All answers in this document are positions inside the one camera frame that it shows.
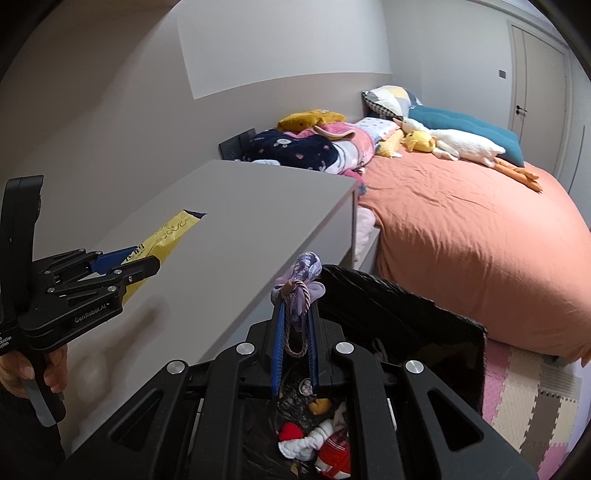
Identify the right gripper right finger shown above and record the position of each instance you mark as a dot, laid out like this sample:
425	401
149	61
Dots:
404	421

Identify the mustard yellow plush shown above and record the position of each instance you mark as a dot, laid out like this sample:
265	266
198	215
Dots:
300	121

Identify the checkered white pillow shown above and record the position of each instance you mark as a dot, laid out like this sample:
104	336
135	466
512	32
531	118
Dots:
390	101

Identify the pink blanket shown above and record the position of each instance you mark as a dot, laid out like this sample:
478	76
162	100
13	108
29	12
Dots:
354	145

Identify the white pig plush toy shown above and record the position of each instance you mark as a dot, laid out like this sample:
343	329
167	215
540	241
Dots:
333	461

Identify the teal blue cushion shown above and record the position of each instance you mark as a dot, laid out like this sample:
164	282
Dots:
435	119

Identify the person's left hand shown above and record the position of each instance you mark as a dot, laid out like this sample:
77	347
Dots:
16	368

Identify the white goose plush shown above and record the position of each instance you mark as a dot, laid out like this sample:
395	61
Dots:
455	145

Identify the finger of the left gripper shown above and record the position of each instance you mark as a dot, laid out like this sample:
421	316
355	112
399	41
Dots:
122	277
107	261

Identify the black wall socket panel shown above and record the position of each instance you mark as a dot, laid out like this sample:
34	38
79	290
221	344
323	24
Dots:
234	148

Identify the beige door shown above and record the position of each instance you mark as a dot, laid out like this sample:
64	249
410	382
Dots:
540	96

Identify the white dotted pillow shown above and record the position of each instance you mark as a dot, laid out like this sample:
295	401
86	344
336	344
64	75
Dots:
386	134

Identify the pink beige foam mat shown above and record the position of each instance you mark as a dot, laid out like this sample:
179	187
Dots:
536	403

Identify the yellow packet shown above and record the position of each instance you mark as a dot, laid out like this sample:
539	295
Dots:
161	243

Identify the black trash bin with bag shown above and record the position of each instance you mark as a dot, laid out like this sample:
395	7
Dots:
394	325

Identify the navy patterned blanket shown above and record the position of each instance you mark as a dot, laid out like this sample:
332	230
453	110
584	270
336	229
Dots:
310	153

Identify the yellow duck plush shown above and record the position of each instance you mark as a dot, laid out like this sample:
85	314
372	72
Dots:
420	141

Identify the bed with orange sheet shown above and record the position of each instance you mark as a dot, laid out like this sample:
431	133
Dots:
487	247

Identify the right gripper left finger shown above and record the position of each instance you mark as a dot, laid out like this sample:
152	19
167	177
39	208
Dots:
186	421

